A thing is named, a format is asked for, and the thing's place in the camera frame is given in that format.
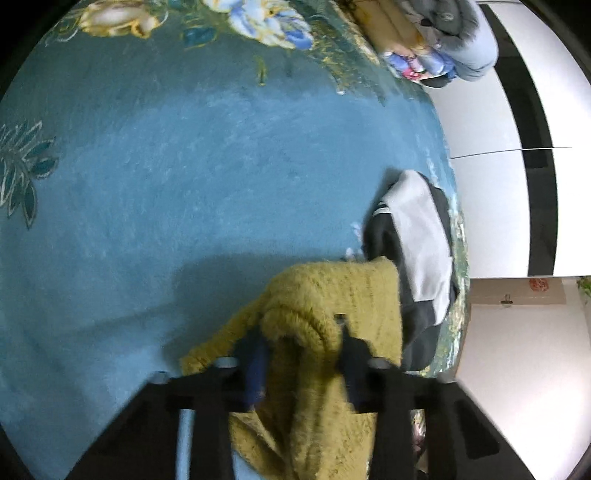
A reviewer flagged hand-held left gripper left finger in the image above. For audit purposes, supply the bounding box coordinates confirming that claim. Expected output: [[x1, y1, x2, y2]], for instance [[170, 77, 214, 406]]
[[65, 330, 269, 480]]

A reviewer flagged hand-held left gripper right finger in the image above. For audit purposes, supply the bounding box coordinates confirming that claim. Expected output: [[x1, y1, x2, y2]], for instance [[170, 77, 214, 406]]
[[333, 315, 536, 480]]

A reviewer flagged mustard knitted sweater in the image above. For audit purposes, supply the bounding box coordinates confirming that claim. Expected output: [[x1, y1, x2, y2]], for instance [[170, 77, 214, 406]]
[[179, 257, 406, 480]]

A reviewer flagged black and grey jacket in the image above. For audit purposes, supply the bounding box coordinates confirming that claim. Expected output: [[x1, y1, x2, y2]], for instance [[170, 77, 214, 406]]
[[362, 169, 461, 373]]

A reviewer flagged blue floral blanket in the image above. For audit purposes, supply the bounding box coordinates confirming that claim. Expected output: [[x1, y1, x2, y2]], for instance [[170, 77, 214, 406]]
[[0, 0, 472, 480]]

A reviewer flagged colourful folded cloth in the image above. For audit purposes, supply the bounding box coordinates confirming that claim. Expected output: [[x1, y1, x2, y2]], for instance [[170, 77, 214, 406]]
[[380, 46, 458, 82]]

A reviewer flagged tan cushion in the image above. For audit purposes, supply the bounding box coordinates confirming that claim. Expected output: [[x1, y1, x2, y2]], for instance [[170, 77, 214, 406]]
[[352, 0, 431, 55]]

